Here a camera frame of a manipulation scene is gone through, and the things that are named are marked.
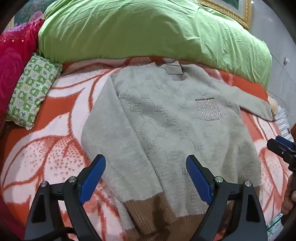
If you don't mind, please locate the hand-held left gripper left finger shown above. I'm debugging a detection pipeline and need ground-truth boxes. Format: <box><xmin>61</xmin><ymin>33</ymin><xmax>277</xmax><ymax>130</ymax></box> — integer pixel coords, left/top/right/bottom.
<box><xmin>24</xmin><ymin>154</ymin><xmax>107</xmax><ymax>241</ymax></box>

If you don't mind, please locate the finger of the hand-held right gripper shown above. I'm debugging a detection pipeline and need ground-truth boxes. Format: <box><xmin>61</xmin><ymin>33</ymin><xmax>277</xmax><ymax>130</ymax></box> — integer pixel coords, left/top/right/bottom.
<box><xmin>267</xmin><ymin>139</ymin><xmax>296</xmax><ymax>172</ymax></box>
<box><xmin>275</xmin><ymin>136</ymin><xmax>296</xmax><ymax>151</ymax></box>

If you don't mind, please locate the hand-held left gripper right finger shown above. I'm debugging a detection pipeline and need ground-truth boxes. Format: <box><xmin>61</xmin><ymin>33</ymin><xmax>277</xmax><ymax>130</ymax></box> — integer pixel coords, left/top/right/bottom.
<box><xmin>186</xmin><ymin>155</ymin><xmax>269</xmax><ymax>241</ymax></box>

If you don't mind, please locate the grey sweater with brown hem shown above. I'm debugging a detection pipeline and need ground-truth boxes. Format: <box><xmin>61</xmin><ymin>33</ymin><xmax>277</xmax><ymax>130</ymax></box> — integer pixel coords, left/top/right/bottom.
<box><xmin>81</xmin><ymin>61</ymin><xmax>277</xmax><ymax>233</ymax></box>

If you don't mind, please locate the person's right hand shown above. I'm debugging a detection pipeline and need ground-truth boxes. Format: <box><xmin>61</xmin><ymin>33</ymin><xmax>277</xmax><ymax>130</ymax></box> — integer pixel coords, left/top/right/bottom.
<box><xmin>282</xmin><ymin>171</ymin><xmax>296</xmax><ymax>215</ymax></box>

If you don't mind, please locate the striped white cloth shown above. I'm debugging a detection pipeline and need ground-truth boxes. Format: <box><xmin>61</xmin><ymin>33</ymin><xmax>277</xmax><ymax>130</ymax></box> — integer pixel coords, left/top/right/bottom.
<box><xmin>276</xmin><ymin>108</ymin><xmax>294</xmax><ymax>141</ymax></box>

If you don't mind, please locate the orange and white floral blanket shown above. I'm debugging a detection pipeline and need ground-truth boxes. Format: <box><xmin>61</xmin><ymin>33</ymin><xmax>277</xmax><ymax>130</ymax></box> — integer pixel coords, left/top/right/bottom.
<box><xmin>0</xmin><ymin>57</ymin><xmax>292</xmax><ymax>241</ymax></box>

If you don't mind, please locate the green checkered pillow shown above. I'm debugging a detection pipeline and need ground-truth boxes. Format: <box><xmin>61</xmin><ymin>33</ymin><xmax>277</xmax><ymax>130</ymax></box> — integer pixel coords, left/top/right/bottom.
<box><xmin>5</xmin><ymin>54</ymin><xmax>63</xmax><ymax>130</ymax></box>

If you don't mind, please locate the magenta floral blanket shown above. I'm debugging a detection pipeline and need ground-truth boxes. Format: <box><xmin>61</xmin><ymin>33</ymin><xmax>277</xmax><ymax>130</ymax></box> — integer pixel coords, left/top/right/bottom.
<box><xmin>0</xmin><ymin>19</ymin><xmax>45</xmax><ymax>121</ymax></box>

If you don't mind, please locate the green duvet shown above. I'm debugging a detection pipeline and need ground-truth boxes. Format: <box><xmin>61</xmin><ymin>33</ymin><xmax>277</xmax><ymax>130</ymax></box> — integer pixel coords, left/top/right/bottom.
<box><xmin>38</xmin><ymin>0</ymin><xmax>272</xmax><ymax>90</ymax></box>

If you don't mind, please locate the black cable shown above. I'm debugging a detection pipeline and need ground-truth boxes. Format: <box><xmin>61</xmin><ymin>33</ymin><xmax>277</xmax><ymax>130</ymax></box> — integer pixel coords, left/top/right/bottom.
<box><xmin>44</xmin><ymin>228</ymin><xmax>75</xmax><ymax>241</ymax></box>

